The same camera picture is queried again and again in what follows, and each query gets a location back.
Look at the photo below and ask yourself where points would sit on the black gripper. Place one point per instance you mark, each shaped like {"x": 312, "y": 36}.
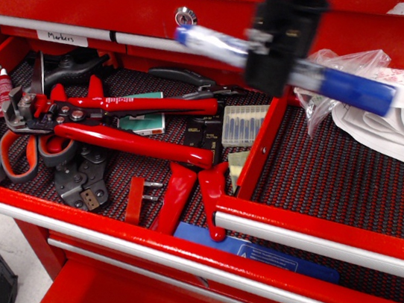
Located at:
{"x": 281, "y": 29}

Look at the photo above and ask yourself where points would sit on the blue dry erase marker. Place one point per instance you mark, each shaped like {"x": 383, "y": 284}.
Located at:
{"x": 363, "y": 93}

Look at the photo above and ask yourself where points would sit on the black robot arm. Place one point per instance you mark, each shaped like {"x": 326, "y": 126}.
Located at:
{"x": 282, "y": 31}

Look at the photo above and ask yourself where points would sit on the silver drawer lock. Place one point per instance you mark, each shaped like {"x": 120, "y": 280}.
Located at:
{"x": 185, "y": 16}

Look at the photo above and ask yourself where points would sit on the red left open drawer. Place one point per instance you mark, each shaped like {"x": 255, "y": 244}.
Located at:
{"x": 96, "y": 259}

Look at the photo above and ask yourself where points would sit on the red open drawer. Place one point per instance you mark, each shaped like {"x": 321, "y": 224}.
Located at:
{"x": 96, "y": 259}
{"x": 326, "y": 198}

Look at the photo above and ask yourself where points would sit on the red right open drawer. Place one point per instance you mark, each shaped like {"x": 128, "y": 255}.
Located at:
{"x": 326, "y": 198}

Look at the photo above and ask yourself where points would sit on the clear plastic zip bag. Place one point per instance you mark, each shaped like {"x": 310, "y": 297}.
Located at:
{"x": 366, "y": 64}

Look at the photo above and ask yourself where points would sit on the clear drill bit case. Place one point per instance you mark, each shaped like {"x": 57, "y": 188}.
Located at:
{"x": 242, "y": 124}

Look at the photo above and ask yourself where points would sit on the black flush cutter pliers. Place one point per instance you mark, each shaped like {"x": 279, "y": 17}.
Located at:
{"x": 206, "y": 87}

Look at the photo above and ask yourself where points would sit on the small clear packet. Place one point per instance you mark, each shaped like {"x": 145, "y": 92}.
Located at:
{"x": 236, "y": 162}

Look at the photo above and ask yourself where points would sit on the green white small box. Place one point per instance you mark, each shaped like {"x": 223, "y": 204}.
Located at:
{"x": 144, "y": 125}

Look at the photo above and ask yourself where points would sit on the white folded paper sheets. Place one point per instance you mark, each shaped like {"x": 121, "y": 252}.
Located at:
{"x": 382, "y": 134}

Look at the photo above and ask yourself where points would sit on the red tool chest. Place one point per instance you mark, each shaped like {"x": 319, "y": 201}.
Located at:
{"x": 136, "y": 34}

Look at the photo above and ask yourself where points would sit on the red bit holder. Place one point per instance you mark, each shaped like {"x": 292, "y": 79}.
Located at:
{"x": 136, "y": 196}

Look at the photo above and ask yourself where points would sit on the blue plastic card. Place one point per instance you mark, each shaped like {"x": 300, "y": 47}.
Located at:
{"x": 257, "y": 252}

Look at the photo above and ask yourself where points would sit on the black spring clamp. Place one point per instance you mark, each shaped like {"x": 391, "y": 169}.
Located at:
{"x": 74, "y": 67}

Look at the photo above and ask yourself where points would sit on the white markers label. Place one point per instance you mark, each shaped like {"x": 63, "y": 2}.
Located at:
{"x": 63, "y": 38}

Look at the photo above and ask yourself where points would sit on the red threadlocker tube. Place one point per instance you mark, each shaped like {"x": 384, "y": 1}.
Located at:
{"x": 6, "y": 85}

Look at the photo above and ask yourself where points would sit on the red handled wire stripper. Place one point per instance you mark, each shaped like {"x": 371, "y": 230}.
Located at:
{"x": 83, "y": 120}

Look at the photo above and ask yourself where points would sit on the red handled crimping tool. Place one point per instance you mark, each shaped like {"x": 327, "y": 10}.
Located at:
{"x": 181, "y": 192}

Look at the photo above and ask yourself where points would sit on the orange grey handled scissors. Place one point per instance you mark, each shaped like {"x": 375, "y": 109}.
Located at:
{"x": 21, "y": 154}

